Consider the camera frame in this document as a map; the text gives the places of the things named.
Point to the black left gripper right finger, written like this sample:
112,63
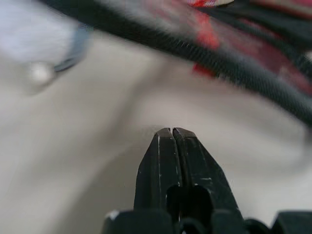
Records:
204,168

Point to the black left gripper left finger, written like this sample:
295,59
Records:
158,165

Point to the black and red paddle case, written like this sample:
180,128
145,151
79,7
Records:
175,42

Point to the white table tennis ball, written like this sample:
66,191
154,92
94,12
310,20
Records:
40,73

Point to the red table tennis paddle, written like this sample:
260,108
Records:
209,2

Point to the pale blue garment with button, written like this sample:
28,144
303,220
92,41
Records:
31,31

